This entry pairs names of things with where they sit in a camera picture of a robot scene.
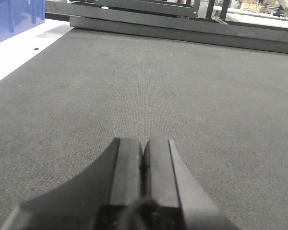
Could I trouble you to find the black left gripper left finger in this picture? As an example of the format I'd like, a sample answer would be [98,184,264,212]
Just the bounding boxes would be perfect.
[2,138,142,230]

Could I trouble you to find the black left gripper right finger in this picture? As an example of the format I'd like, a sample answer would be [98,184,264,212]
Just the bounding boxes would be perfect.
[142,139,238,230]

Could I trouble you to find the dark grey table mat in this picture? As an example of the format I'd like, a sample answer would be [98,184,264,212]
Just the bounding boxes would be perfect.
[0,29,288,230]

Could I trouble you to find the blue plastic crate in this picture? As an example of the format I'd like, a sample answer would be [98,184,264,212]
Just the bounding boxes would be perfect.
[0,0,45,42]

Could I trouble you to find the white background table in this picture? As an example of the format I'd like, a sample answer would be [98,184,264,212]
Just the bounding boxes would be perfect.
[226,8,288,29]

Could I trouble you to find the person at background desk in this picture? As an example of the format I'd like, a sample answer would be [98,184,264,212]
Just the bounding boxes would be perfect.
[230,0,288,14]

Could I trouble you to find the black metal frame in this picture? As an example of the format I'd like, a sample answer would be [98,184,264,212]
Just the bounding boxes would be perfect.
[45,0,288,54]

